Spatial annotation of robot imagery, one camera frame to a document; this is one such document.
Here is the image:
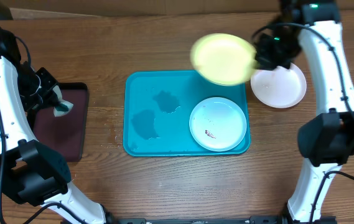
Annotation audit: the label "white plate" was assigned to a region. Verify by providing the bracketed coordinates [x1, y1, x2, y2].
[250, 63, 307, 108]

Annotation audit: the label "yellow-green plate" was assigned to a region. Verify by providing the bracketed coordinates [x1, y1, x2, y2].
[190, 33, 257, 86]

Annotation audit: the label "light blue plate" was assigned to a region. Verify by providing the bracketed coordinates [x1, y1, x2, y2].
[189, 97, 248, 152]

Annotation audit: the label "green and white sponge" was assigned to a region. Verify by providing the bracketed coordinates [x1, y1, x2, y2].
[53, 85, 73, 117]

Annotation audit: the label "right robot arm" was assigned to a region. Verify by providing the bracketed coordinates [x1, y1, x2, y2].
[250, 0, 354, 223]

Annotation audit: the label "teal plastic serving tray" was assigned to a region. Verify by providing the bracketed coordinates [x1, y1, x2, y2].
[123, 70, 248, 157]

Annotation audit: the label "black tray with brown water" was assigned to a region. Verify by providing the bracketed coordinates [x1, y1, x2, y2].
[27, 82, 89, 162]

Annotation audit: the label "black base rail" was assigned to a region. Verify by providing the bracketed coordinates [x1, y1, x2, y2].
[111, 216, 297, 224]

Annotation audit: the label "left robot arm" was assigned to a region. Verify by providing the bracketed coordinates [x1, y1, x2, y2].
[0, 28, 116, 223]

